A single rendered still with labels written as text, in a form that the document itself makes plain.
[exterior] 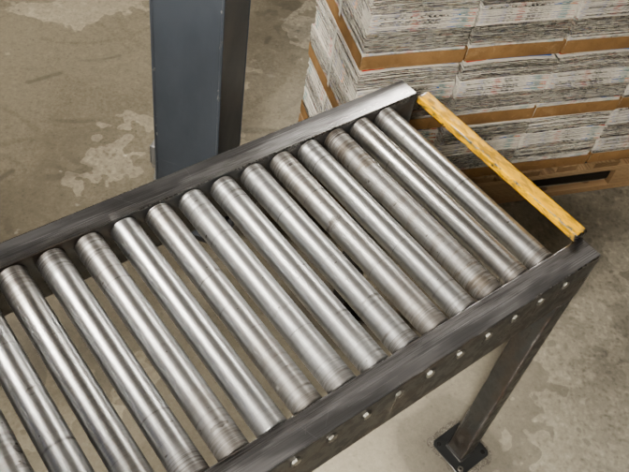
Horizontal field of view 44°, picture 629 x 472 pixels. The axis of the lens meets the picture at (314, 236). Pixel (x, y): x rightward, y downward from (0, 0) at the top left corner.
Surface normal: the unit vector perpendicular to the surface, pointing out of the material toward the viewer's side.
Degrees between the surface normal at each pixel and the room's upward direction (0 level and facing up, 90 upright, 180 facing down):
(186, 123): 90
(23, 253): 0
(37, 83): 0
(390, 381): 0
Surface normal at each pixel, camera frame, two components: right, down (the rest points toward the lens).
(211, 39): -0.30, 0.70
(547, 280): 0.13, -0.64
